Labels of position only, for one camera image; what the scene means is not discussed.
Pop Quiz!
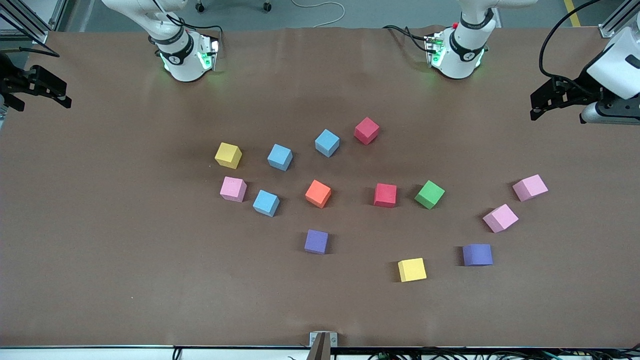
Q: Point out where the red foam cube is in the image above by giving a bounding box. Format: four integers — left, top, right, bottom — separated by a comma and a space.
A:
353, 116, 380, 146
373, 183, 398, 208

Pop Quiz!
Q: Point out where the pink foam cube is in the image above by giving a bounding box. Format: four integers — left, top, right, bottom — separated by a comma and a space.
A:
482, 203, 520, 234
219, 176, 248, 203
512, 174, 549, 203

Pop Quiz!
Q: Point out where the blue foam cube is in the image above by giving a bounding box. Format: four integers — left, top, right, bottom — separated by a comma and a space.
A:
267, 143, 294, 172
252, 189, 281, 218
314, 128, 341, 158

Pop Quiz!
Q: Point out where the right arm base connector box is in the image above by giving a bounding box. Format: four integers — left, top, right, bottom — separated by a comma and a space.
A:
199, 34, 221, 71

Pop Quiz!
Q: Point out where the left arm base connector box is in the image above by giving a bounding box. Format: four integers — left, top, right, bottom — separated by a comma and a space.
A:
425, 32, 446, 68

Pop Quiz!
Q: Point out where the yellow floor tape strip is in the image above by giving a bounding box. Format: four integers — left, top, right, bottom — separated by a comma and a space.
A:
563, 0, 583, 28

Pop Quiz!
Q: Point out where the green foam cube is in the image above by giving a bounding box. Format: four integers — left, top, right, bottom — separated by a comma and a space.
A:
414, 180, 446, 210

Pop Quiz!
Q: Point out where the purple foam cube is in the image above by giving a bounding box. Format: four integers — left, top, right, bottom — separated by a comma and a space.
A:
461, 243, 494, 267
304, 229, 330, 255

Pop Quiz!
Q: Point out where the yellow foam cube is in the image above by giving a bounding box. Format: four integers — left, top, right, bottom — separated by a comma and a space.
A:
214, 142, 243, 170
397, 257, 428, 283

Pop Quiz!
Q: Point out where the orange foam cube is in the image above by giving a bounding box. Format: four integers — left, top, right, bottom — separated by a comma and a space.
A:
305, 179, 333, 209

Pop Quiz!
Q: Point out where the aluminium frame profile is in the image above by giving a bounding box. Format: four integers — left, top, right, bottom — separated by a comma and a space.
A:
48, 0, 69, 32
0, 0, 49, 45
598, 0, 640, 39

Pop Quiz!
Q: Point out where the black left base cable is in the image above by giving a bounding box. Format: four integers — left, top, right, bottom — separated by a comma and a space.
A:
382, 24, 431, 53

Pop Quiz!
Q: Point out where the white floor cable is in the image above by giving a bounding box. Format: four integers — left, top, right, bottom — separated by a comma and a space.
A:
291, 0, 347, 28

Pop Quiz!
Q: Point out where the grey metal bracket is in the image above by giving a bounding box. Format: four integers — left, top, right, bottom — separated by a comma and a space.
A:
307, 331, 338, 360

